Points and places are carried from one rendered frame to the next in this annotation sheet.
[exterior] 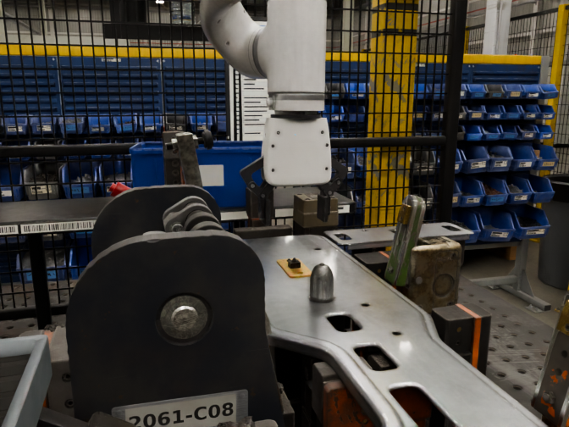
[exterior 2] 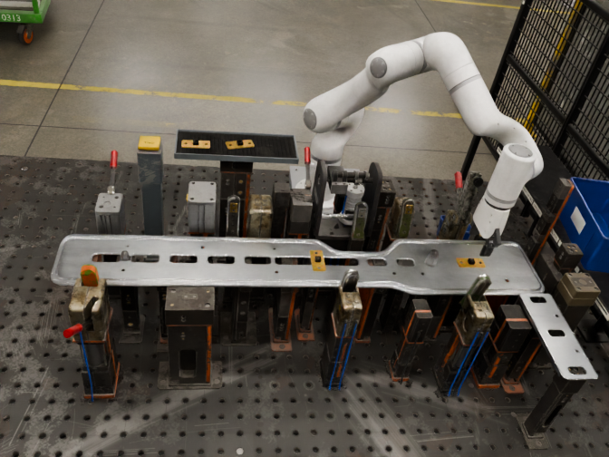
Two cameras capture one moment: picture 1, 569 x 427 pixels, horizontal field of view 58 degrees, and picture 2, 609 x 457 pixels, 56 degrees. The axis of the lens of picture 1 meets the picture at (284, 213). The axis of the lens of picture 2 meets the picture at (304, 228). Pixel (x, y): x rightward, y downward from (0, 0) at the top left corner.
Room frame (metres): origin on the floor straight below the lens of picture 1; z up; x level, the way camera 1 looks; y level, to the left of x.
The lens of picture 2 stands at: (0.34, -1.35, 2.12)
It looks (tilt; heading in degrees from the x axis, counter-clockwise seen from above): 40 degrees down; 94
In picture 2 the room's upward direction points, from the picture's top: 9 degrees clockwise
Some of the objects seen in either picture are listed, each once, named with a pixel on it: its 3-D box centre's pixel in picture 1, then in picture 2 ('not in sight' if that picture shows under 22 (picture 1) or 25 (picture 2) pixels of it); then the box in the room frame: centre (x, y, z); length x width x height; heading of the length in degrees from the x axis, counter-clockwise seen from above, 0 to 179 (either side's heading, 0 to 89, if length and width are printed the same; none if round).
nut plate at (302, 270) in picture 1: (294, 264); (470, 261); (0.77, -0.02, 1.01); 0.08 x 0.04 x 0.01; 16
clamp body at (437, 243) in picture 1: (424, 342); (460, 345); (0.77, -0.23, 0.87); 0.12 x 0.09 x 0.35; 106
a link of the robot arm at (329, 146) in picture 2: not in sight; (337, 123); (0.28, 0.47, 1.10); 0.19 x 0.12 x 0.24; 48
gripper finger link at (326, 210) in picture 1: (329, 199); (489, 249); (0.78, -0.07, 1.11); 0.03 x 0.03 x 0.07; 16
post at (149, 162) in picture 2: not in sight; (152, 204); (-0.25, 0.05, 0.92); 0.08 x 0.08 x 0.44; 16
